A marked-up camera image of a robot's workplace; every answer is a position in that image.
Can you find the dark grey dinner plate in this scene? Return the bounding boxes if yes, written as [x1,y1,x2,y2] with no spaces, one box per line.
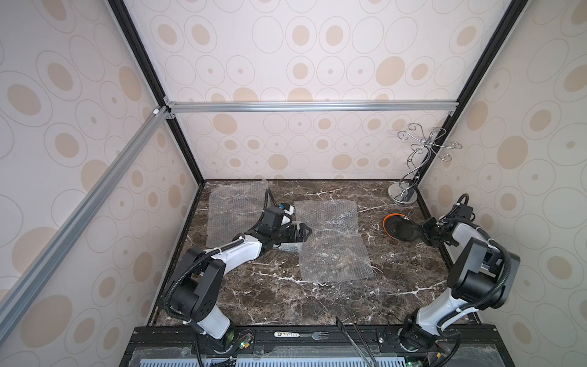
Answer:
[383,213,420,242]

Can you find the bubble wrap sheet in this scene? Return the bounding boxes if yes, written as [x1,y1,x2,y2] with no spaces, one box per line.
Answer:
[294,200,374,284]

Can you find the bubble wrap sheet around orange plate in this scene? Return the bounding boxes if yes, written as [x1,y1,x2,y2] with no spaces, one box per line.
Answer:
[206,180,268,248]

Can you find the orange dinner plate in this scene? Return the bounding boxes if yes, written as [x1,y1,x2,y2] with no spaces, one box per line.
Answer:
[383,213,412,240]

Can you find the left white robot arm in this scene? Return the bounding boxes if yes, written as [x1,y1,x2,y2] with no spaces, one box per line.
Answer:
[161,189,313,350]

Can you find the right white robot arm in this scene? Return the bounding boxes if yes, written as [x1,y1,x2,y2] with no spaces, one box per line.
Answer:
[383,194,521,353]

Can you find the black tongs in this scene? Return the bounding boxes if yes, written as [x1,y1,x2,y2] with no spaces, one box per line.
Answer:
[335,316,379,367]

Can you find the black base platform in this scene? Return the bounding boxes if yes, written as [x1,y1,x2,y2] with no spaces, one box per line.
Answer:
[120,324,514,366]

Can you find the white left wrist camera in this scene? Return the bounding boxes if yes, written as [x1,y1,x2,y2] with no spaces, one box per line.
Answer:
[279,203,295,226]

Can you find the chrome wire mug tree stand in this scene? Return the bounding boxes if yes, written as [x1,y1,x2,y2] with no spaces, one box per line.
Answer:
[388,122,463,205]

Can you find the fork with patterned handle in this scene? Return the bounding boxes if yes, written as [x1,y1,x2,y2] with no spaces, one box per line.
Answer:
[274,331,330,341]

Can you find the aluminium rail back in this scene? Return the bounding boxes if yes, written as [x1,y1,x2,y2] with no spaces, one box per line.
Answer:
[169,99,459,113]

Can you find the aluminium rail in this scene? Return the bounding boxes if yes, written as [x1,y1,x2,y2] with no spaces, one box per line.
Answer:
[1,106,171,343]
[169,99,459,113]

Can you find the black frame post back right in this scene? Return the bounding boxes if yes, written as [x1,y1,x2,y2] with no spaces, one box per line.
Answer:
[417,0,530,184]

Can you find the black frame post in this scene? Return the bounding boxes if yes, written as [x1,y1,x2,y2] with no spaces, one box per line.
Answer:
[417,0,530,184]
[107,0,205,186]

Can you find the black frame post back left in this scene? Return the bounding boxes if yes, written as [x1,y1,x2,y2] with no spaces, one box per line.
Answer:
[107,0,205,186]

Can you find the aluminium rail left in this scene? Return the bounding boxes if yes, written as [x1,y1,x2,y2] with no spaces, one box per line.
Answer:
[1,106,171,343]

